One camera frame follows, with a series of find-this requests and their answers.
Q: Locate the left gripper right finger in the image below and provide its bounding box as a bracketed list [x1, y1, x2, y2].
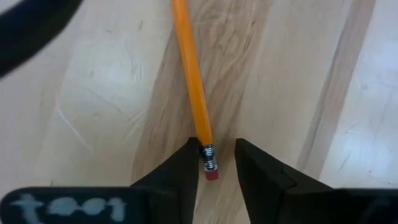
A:
[234, 138, 334, 224]

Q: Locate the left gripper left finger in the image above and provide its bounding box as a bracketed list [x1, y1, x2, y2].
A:
[132, 136, 201, 224]

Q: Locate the yellow pencil pink eraser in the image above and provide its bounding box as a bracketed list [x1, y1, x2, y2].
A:
[170, 0, 220, 182]

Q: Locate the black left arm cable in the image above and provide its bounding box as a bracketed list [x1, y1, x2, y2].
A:
[0, 0, 84, 78]

